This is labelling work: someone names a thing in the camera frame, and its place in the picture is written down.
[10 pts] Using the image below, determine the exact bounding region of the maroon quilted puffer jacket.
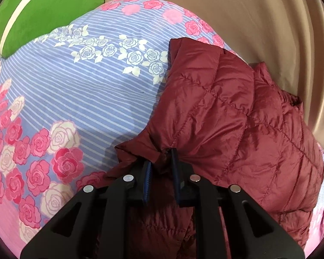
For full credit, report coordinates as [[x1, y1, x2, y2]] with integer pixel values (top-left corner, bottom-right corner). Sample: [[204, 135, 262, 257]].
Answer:
[[96, 38, 324, 259]]

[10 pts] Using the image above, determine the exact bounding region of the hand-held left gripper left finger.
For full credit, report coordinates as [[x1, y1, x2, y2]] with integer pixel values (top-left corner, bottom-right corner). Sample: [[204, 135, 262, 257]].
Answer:
[[20, 160, 153, 259]]

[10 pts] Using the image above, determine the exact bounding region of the green pillow with white stripe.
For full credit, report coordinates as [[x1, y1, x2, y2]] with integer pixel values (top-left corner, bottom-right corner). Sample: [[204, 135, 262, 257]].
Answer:
[[0, 0, 106, 59]]

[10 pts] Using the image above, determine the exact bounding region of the beige curtain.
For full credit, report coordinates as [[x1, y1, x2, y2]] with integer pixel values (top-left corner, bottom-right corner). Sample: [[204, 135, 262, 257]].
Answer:
[[104, 0, 324, 152]]

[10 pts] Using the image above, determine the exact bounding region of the floral striped bedsheet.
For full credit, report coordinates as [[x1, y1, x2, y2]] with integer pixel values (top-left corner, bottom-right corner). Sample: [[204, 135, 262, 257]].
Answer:
[[0, 0, 324, 259]]

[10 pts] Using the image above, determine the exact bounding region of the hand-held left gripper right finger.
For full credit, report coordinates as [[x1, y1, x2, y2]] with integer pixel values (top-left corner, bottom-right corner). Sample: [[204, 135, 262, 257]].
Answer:
[[170, 148, 305, 259]]

